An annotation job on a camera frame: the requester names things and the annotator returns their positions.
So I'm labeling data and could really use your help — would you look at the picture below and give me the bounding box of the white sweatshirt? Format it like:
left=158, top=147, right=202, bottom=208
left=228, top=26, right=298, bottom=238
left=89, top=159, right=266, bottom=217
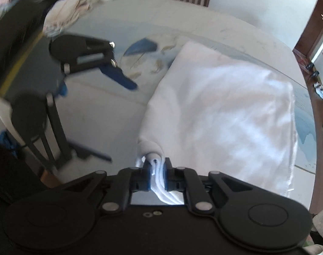
left=137, top=41, right=297, bottom=205

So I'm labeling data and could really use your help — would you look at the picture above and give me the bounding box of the blue patterned table mat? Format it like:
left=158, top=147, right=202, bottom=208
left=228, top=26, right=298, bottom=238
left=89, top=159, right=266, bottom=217
left=57, top=17, right=317, bottom=176

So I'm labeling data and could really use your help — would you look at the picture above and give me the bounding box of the cream garment with orange stripe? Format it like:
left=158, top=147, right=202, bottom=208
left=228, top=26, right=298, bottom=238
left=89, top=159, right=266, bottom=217
left=42, top=0, right=98, bottom=37

